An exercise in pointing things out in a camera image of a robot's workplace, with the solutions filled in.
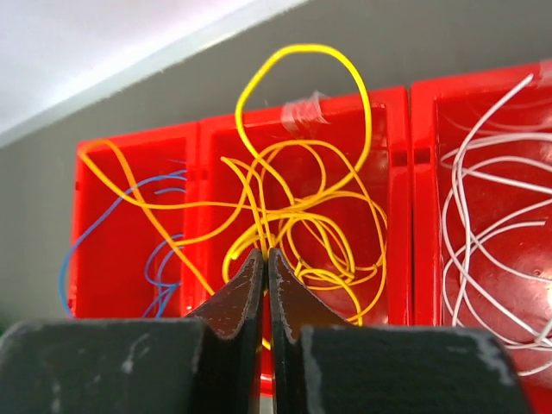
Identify white cable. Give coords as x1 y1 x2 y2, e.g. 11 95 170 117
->
438 73 552 378

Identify orange cable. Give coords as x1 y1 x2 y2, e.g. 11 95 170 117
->
78 138 277 351

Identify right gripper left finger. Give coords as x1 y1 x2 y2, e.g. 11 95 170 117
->
1 250 264 413

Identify red divided plastic bin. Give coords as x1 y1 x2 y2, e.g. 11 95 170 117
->
60 60 551 413

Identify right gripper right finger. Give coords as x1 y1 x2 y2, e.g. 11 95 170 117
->
267 248 530 413

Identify yellow cable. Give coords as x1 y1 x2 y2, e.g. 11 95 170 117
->
219 42 389 327

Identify blue cable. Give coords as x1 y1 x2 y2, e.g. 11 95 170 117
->
58 160 189 319

